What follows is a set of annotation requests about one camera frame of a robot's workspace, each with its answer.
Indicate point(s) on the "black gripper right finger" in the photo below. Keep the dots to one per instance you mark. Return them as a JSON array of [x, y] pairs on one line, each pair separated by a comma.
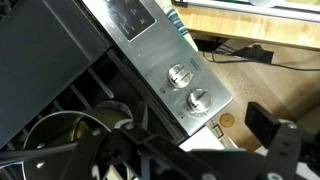
[[282, 140]]

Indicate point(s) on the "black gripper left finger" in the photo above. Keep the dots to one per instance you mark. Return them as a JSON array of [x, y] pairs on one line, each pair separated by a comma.
[[98, 149]]

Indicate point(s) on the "dark grey saucepan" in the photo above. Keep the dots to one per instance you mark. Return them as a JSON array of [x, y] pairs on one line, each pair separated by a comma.
[[64, 127]]

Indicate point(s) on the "lower silver stove knob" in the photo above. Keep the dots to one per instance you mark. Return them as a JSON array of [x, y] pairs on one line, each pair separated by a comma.
[[199, 100]]

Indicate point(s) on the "silver stove knob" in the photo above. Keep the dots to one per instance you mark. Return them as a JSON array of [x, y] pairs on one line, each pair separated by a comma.
[[199, 100], [180, 76]]

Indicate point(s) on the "stainless steel gas stove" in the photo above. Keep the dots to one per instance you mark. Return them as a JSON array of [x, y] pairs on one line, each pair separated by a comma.
[[144, 46]]

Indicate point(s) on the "upper silver stove knob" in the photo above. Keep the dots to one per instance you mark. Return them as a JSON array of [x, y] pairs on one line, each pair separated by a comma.
[[180, 76]]

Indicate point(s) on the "black flat griddle plate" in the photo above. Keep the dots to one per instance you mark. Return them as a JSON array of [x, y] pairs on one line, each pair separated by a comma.
[[44, 46]]

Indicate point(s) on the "striped dish towel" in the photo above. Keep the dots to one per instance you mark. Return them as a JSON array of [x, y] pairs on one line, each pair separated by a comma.
[[172, 15]]

